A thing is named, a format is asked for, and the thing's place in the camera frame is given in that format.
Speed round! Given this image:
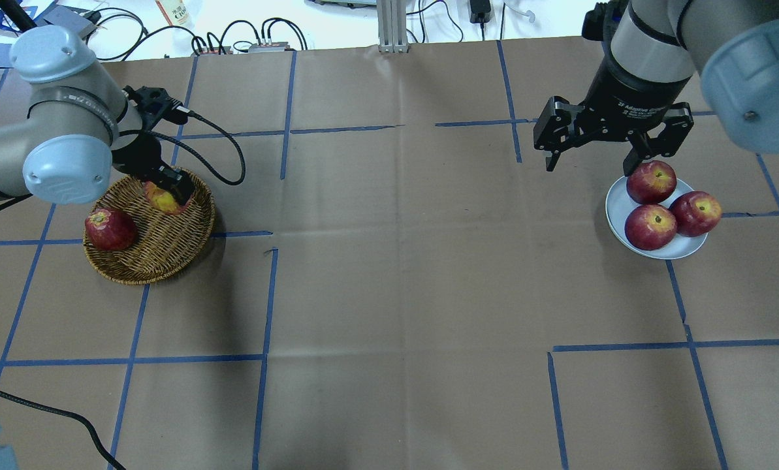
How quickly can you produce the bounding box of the black braided cable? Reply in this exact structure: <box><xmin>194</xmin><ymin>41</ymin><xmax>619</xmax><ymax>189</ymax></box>
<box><xmin>118</xmin><ymin>108</ymin><xmax>246</xmax><ymax>186</ymax></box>

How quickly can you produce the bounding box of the red apple on plate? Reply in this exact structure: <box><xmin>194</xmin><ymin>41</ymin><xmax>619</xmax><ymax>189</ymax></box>
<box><xmin>627</xmin><ymin>161</ymin><xmax>678</xmax><ymax>205</ymax></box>

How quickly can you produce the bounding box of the red apple plate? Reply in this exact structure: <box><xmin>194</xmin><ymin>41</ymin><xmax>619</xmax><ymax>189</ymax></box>
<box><xmin>669</xmin><ymin>191</ymin><xmax>723</xmax><ymax>237</ymax></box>
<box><xmin>624</xmin><ymin>204</ymin><xmax>678</xmax><ymax>251</ymax></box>

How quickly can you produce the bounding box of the woven wicker basket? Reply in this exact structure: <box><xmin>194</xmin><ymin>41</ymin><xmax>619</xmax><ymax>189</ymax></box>
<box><xmin>82</xmin><ymin>172</ymin><xmax>216</xmax><ymax>285</ymax></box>

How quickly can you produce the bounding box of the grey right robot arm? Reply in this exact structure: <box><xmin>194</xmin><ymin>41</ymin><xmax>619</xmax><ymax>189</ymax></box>
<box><xmin>533</xmin><ymin>1</ymin><xmax>779</xmax><ymax>176</ymax></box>

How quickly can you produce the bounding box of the dark red apple in basket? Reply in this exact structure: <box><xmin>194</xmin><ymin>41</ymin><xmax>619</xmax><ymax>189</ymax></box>
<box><xmin>84</xmin><ymin>208</ymin><xmax>138</xmax><ymax>252</ymax></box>

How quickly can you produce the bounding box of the red apple plate right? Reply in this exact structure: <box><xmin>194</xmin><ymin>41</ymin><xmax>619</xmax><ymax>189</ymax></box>
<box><xmin>669</xmin><ymin>191</ymin><xmax>723</xmax><ymax>237</ymax></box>

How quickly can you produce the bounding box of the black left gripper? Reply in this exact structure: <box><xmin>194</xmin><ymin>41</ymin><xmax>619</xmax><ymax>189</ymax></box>
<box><xmin>112</xmin><ymin>86</ymin><xmax>195</xmax><ymax>206</ymax></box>

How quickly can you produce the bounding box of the red apple near plate front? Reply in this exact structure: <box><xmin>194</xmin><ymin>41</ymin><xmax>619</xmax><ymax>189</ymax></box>
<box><xmin>624</xmin><ymin>204</ymin><xmax>678</xmax><ymax>251</ymax></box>

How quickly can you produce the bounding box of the red yellow apple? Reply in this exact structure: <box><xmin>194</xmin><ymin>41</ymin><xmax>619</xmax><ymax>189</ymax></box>
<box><xmin>142</xmin><ymin>181</ymin><xmax>191</xmax><ymax>216</ymax></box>

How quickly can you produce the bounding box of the aluminium frame post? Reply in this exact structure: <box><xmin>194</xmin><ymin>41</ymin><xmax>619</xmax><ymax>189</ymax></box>
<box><xmin>376</xmin><ymin>0</ymin><xmax>409</xmax><ymax>54</ymax></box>

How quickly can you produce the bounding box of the white round plate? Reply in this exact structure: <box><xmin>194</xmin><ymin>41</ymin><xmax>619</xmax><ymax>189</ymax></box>
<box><xmin>605</xmin><ymin>176</ymin><xmax>708</xmax><ymax>260</ymax></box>

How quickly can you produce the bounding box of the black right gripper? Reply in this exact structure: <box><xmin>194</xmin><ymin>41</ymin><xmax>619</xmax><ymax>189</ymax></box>
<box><xmin>533</xmin><ymin>56</ymin><xmax>694</xmax><ymax>178</ymax></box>

